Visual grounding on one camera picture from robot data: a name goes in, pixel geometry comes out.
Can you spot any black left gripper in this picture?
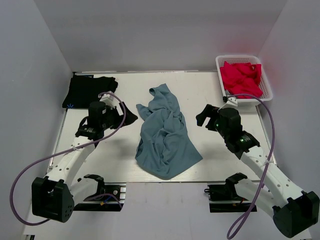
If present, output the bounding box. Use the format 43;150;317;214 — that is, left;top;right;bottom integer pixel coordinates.
101;102;138;131

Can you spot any teal blue t-shirt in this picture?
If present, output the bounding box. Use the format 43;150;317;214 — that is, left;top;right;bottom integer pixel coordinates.
135;83;203;180

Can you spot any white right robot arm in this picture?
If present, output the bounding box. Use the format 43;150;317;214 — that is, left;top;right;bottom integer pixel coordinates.
196;104;320;238

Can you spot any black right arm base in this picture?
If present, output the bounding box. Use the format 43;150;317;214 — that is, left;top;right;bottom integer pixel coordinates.
204;184;251;213

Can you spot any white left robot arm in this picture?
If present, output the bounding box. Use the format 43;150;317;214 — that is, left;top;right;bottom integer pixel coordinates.
31;101;138;223

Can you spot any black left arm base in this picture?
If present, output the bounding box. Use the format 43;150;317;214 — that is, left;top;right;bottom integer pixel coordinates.
74;183;126;212

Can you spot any folded black t-shirt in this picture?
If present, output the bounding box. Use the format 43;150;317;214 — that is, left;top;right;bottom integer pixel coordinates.
62;75;118;109

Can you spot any crumpled red t-shirt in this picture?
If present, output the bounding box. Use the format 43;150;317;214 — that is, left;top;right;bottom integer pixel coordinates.
219;61;263;98

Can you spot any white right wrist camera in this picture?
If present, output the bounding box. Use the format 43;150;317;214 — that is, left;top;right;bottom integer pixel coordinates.
222;96;238;108

